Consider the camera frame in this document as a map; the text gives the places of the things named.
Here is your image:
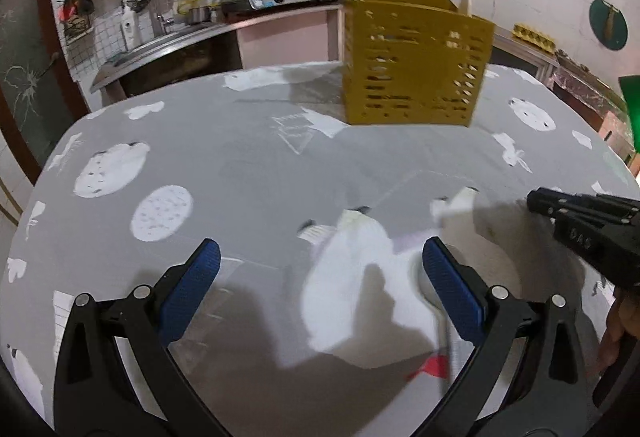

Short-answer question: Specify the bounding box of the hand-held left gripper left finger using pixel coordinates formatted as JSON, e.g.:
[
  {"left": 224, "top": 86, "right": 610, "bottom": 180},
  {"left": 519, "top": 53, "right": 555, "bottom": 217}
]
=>
[{"left": 52, "top": 238, "right": 233, "bottom": 437}]

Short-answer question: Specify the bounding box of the bright green flat object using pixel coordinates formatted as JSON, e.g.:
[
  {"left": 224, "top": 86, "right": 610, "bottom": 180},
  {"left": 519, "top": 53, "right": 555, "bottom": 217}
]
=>
[{"left": 618, "top": 74, "right": 640, "bottom": 175}]

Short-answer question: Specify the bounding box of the white soap bottle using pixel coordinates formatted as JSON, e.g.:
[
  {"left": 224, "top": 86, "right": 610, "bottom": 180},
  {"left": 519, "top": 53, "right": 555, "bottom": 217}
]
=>
[{"left": 121, "top": 7, "right": 139, "bottom": 52}]

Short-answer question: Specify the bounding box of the marble side counter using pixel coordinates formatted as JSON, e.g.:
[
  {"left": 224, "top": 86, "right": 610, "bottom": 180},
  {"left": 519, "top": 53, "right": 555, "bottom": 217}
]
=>
[{"left": 492, "top": 29, "right": 636, "bottom": 158}]

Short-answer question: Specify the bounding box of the yellow slotted utensil holder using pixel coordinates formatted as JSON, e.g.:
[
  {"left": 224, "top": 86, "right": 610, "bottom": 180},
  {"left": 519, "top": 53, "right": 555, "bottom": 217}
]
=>
[{"left": 341, "top": 0, "right": 496, "bottom": 126}]

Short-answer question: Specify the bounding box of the wire wall basket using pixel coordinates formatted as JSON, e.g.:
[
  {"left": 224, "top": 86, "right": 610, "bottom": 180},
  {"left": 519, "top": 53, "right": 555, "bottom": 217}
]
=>
[{"left": 57, "top": 0, "right": 96, "bottom": 40}]

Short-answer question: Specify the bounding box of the round green wall plaque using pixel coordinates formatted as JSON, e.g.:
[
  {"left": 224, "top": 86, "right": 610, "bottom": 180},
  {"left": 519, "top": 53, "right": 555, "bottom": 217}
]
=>
[{"left": 588, "top": 0, "right": 629, "bottom": 52}]

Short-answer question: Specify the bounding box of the steel kitchen faucet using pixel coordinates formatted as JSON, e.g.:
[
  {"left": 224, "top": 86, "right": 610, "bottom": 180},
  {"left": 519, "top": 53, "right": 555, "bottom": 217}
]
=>
[{"left": 156, "top": 0, "right": 176, "bottom": 35}]

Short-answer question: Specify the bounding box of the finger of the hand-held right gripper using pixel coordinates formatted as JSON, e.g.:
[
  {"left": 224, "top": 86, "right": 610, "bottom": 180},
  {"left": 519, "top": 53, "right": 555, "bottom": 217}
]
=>
[
  {"left": 565, "top": 193, "right": 640, "bottom": 225},
  {"left": 526, "top": 187, "right": 640, "bottom": 289}
]

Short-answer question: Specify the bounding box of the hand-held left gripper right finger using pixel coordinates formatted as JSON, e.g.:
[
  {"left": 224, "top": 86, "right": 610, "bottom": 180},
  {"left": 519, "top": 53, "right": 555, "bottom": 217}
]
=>
[{"left": 412, "top": 237, "right": 601, "bottom": 437}]

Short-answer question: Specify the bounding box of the grey printed tablecloth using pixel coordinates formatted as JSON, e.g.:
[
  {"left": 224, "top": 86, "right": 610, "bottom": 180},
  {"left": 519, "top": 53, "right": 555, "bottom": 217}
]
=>
[{"left": 0, "top": 61, "right": 640, "bottom": 437}]

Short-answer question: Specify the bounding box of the steel kitchen sink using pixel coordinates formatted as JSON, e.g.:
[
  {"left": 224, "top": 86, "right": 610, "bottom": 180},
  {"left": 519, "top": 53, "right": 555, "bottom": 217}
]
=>
[{"left": 102, "top": 29, "right": 243, "bottom": 98}]

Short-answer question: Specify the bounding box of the person's right hand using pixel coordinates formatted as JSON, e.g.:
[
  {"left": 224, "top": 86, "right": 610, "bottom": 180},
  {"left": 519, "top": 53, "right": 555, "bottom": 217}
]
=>
[{"left": 596, "top": 288, "right": 640, "bottom": 376}]

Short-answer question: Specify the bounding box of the cracked dark glass door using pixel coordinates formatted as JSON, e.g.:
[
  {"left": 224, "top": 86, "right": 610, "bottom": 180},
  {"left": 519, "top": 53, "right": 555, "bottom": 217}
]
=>
[{"left": 0, "top": 0, "right": 76, "bottom": 168}]

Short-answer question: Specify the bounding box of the kitchen counter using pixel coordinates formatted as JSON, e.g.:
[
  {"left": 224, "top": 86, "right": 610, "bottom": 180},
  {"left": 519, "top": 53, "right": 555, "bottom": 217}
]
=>
[{"left": 90, "top": 0, "right": 346, "bottom": 105}]

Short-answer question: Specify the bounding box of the egg carton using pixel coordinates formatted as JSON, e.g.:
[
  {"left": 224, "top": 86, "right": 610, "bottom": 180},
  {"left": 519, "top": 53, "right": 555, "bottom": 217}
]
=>
[{"left": 512, "top": 22, "right": 557, "bottom": 52}]

